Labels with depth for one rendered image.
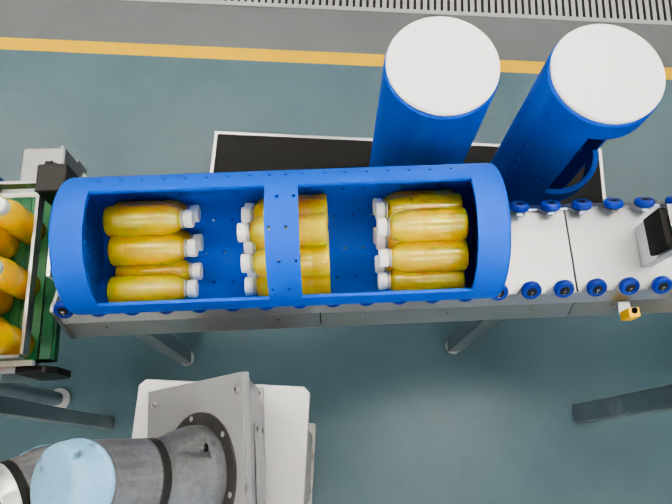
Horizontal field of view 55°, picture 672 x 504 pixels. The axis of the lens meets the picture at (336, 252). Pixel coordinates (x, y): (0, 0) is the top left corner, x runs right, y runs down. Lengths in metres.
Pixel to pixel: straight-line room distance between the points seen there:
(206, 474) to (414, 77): 1.03
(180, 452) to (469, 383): 1.59
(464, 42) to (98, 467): 1.25
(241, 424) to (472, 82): 1.00
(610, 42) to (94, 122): 1.99
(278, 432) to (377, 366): 1.21
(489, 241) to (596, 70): 0.63
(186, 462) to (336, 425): 1.42
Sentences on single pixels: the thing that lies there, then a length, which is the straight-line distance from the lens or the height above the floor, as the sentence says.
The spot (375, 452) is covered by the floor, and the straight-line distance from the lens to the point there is 2.37.
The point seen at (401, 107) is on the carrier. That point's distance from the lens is 1.59.
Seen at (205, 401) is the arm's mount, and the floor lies 1.32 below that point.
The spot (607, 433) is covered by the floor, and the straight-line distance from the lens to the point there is 2.57.
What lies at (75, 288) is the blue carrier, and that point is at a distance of 1.32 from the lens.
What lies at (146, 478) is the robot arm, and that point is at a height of 1.44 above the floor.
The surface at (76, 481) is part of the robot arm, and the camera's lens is 0.92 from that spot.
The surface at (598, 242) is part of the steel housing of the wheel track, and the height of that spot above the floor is 0.93.
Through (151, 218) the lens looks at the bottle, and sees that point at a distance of 1.37.
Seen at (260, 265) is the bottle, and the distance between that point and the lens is 1.30.
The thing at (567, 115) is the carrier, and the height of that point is 1.00.
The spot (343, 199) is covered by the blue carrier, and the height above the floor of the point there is 1.02.
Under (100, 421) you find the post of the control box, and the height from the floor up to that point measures 0.14.
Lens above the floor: 2.36
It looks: 72 degrees down
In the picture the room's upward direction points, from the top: 2 degrees clockwise
